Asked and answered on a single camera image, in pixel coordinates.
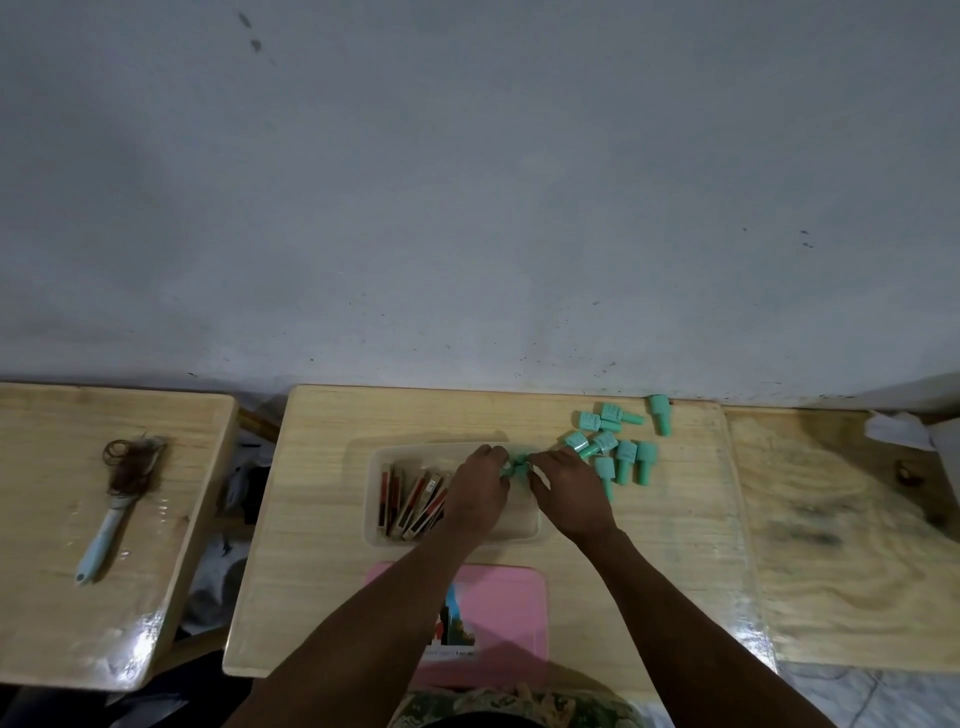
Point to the person's right hand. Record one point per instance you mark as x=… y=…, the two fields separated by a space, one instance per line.
x=574 y=499

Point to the person's left hand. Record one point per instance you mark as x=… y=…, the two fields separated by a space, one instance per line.
x=476 y=495

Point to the person's right fingers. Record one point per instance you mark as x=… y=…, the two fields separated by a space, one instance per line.
x=546 y=465

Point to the person's left fingers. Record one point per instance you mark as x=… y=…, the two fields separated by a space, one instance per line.
x=491 y=456

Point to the teal small bottle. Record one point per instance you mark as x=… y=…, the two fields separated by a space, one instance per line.
x=519 y=465

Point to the person's right forearm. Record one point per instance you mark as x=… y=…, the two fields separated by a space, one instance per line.
x=690 y=637

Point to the person's left forearm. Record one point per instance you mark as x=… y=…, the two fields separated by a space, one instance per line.
x=375 y=630

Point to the pile of teal bottles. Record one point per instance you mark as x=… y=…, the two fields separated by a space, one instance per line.
x=615 y=442

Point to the row of lipstick tubes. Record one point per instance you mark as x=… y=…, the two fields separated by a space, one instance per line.
x=409 y=502

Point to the clear plastic tray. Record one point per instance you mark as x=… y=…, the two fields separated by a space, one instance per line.
x=390 y=457

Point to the pink plastic lid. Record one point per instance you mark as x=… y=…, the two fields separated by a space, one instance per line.
x=510 y=607

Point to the person's patterned shirt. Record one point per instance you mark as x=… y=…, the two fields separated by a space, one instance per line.
x=517 y=709

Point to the white crumpled cloth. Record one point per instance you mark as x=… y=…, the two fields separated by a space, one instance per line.
x=896 y=429

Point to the light blue hairbrush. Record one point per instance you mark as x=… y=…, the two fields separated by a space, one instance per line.
x=112 y=517

